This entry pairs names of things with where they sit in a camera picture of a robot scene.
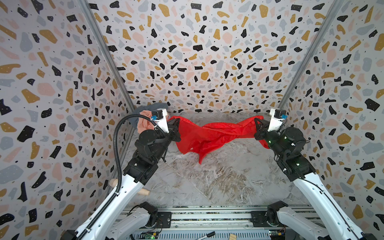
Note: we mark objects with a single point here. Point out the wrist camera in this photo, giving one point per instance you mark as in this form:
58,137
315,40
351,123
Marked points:
277,118
159,116

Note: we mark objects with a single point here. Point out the pink t shirt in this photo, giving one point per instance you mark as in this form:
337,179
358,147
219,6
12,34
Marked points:
144,124

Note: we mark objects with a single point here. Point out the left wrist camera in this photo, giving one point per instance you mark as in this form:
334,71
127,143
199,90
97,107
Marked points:
159,116

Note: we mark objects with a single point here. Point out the circuit board right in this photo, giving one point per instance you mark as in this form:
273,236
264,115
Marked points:
277,235

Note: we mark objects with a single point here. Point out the grey t shirt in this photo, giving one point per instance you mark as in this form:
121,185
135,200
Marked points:
138,110

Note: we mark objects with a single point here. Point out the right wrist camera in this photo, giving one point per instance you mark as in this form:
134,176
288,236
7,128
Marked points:
277,118

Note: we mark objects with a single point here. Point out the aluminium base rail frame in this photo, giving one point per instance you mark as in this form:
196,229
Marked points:
191,223

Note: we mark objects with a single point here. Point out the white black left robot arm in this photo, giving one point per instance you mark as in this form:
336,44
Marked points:
102,225

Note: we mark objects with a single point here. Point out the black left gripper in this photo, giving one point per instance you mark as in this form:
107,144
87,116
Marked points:
173,129

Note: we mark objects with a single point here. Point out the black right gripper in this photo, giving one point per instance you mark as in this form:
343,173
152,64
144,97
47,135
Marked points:
261,132

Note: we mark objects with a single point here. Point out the green circuit board left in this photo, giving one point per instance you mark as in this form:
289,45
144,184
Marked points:
148,236

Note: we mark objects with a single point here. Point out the beige wooden handle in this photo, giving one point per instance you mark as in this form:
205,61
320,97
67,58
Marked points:
142,191

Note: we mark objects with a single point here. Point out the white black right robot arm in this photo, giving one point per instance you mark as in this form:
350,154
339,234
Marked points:
336,225

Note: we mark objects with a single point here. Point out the small wooden block right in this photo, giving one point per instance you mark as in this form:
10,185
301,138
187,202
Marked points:
232,237

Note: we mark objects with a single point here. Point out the black marker pen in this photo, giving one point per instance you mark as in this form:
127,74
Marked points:
206,236

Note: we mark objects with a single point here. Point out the red t shirt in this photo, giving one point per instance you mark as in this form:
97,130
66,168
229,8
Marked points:
210,137

